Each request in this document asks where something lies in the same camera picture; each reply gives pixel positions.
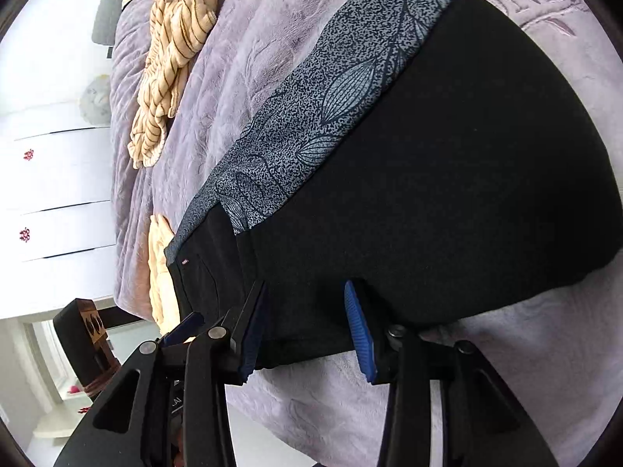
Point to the grey speckled plush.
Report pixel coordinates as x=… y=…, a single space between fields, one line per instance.
x=95 y=99

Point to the cream striped cloth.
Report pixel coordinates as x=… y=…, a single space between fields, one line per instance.
x=170 y=48

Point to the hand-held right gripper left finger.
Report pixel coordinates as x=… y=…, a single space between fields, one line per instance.
x=255 y=331

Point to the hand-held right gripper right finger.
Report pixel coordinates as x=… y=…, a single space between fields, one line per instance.
x=360 y=331

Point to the white drawer cabinet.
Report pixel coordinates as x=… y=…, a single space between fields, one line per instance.
x=63 y=180

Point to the lavender plush blanket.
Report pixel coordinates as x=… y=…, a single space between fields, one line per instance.
x=486 y=379

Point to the black pants with patterned stripes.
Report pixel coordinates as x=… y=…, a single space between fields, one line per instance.
x=462 y=180

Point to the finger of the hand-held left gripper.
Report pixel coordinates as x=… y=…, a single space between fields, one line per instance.
x=185 y=328

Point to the dark wooden chair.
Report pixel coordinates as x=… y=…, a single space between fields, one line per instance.
x=73 y=335

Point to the grey pillow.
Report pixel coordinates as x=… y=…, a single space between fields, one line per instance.
x=121 y=0

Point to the red flower drawer knob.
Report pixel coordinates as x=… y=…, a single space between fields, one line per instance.
x=23 y=235

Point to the pale yellow cloth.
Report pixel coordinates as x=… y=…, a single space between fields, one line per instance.
x=160 y=262

